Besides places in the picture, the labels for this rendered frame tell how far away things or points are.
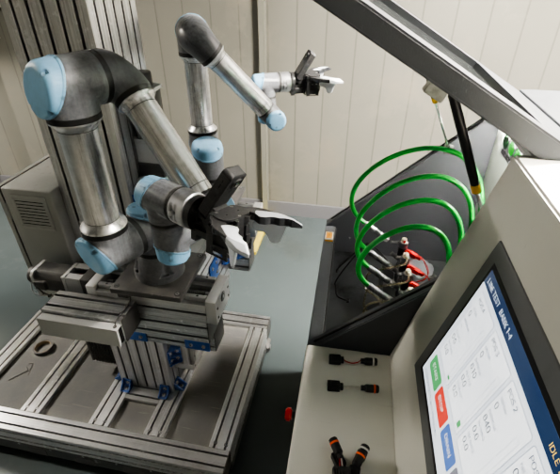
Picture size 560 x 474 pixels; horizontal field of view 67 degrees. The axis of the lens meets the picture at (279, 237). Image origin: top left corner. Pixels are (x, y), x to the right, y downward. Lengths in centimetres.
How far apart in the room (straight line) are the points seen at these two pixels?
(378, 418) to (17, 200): 127
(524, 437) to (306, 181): 299
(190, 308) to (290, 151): 224
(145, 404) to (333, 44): 245
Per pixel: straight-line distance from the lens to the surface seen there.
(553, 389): 61
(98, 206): 110
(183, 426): 198
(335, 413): 105
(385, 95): 319
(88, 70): 102
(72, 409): 217
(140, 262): 130
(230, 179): 73
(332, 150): 333
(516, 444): 66
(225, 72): 156
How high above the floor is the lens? 185
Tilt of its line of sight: 34 degrees down
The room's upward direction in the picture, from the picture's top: straight up
